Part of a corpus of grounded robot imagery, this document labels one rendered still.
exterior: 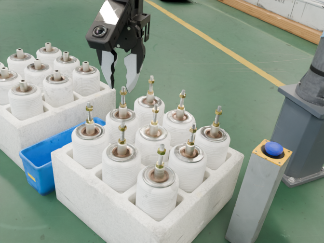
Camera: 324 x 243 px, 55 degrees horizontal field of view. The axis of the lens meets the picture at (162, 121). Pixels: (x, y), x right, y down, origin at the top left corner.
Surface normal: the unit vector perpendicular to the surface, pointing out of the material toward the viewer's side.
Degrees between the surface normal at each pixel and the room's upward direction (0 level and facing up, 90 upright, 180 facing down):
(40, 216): 0
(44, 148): 88
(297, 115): 90
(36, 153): 88
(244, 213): 90
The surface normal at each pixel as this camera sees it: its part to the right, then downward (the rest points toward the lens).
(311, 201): 0.09, -0.83
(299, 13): -0.90, 0.16
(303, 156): -0.34, 0.49
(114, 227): -0.63, 0.37
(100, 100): 0.75, 0.42
